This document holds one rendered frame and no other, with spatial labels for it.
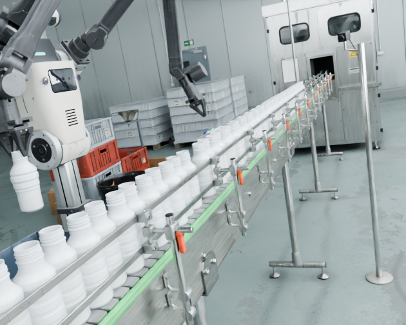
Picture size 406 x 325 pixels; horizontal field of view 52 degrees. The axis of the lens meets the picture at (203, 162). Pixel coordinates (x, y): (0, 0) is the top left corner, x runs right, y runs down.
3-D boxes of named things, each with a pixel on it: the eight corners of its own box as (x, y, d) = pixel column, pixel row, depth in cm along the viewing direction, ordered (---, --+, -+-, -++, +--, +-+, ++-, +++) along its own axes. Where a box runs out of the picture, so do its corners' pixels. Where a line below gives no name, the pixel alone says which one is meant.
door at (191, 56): (216, 120, 1193) (205, 45, 1149) (185, 124, 1230) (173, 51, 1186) (217, 119, 1202) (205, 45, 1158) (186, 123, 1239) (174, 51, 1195)
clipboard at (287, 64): (300, 80, 560) (297, 56, 553) (283, 83, 568) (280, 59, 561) (300, 80, 563) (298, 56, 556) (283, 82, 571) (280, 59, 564)
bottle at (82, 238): (96, 313, 70) (75, 223, 67) (73, 307, 73) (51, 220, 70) (121, 295, 75) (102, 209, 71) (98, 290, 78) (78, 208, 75)
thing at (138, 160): (125, 180, 421) (121, 158, 416) (91, 182, 434) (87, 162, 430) (150, 164, 477) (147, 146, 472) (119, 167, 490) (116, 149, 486)
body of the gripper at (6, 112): (17, 126, 104) (9, 97, 102) (-14, 131, 107) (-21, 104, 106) (35, 122, 109) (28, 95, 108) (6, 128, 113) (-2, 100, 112)
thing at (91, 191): (97, 202, 354) (91, 177, 349) (56, 206, 364) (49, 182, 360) (125, 182, 411) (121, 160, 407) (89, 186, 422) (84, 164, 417)
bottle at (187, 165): (202, 202, 120) (193, 147, 117) (202, 209, 114) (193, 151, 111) (182, 206, 121) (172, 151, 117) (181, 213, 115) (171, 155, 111)
